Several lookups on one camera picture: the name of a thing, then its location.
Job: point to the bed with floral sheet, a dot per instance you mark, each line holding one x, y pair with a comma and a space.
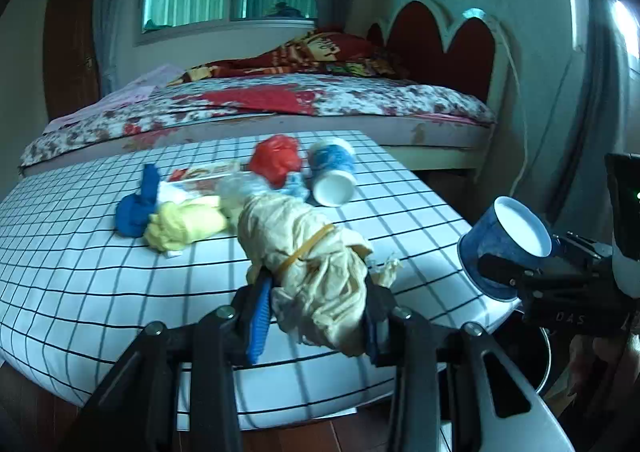
313, 95

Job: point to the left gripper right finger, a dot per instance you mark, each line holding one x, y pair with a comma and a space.
375, 323

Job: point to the pink folded cloth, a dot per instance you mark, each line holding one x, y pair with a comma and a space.
135, 91

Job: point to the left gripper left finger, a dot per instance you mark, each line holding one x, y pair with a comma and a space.
259, 317

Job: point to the printed snack package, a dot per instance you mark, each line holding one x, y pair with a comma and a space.
204, 178

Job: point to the red white heart headboard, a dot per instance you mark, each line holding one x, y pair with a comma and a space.
468, 53

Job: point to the white tissue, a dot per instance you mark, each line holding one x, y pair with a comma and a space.
170, 192

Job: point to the clear plastic bag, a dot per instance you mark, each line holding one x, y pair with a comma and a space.
236, 189

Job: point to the red plastic bag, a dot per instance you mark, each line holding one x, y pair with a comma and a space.
275, 158

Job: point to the person's right hand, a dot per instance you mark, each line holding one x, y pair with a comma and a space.
612, 364

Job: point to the blue patterned paper cup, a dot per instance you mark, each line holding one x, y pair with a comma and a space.
332, 172

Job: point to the light blue wrapper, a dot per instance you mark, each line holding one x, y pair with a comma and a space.
295, 185

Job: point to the red patterned blanket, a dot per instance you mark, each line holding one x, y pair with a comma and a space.
318, 51

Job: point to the yellow plastic bag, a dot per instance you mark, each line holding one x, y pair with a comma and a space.
175, 226

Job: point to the dark blue knotted cloth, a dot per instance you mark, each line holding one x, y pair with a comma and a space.
133, 211

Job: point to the dark wooden door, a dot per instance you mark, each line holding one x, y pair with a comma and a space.
70, 71

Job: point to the white grid-pattern tablecloth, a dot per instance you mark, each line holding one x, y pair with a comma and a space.
74, 294

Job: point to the dark blue paper cup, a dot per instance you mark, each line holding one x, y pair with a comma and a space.
510, 231

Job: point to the beige cloth bundle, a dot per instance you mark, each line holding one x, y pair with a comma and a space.
319, 270

